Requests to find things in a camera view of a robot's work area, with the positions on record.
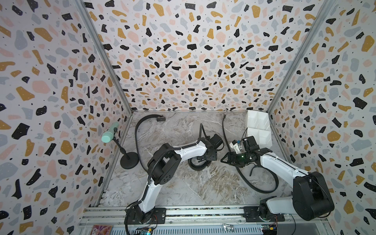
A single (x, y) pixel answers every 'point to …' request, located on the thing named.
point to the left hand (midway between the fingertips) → (214, 156)
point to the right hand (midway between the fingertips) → (227, 161)
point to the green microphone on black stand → (130, 160)
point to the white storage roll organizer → (259, 126)
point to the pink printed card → (101, 229)
